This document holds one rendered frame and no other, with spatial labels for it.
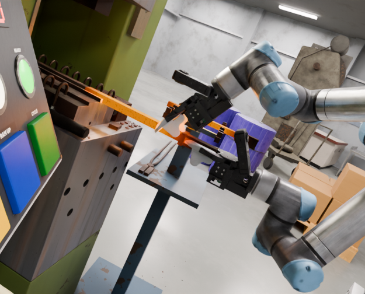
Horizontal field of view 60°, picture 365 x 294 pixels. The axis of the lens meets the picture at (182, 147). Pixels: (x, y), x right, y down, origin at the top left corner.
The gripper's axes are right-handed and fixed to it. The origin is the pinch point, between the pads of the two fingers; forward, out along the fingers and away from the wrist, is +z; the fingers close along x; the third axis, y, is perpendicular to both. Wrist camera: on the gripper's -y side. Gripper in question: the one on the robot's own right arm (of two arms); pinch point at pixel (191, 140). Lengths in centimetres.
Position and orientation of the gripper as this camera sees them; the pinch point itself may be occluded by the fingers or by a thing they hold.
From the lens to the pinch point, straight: 85.5
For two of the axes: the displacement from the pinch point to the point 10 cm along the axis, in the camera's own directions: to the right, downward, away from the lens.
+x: 2.8, -1.6, 9.5
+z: -8.8, -4.4, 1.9
